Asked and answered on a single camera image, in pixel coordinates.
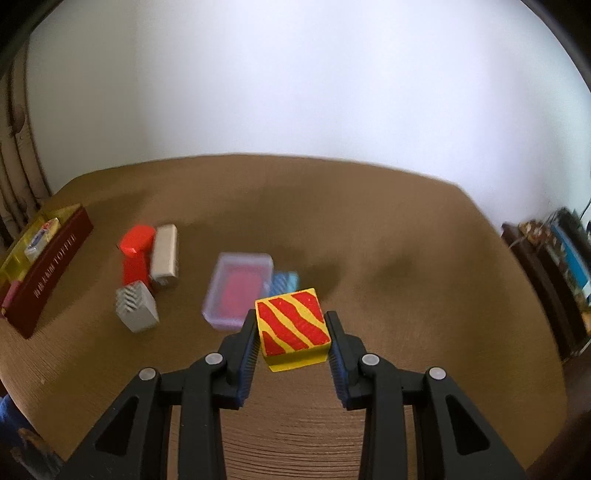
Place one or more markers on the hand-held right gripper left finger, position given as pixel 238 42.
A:
pixel 245 374

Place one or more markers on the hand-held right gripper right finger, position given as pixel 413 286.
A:
pixel 336 369

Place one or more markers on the yellow red striped block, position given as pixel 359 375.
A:
pixel 291 323

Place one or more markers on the silver ribbed lighter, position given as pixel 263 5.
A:
pixel 164 254

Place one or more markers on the dark red storage box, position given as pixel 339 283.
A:
pixel 51 277

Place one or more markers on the clear plastic box pink insert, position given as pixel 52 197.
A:
pixel 235 286

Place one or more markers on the blue patterned block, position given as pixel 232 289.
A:
pixel 284 282

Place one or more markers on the grey zigzag block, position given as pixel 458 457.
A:
pixel 138 314

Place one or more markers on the blue cloth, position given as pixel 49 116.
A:
pixel 9 413

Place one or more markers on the white blue small packet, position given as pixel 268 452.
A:
pixel 41 237

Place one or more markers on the pink small block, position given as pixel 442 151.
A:
pixel 11 295

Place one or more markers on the row of books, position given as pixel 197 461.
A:
pixel 570 249

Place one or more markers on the beige curtain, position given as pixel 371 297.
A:
pixel 14 161

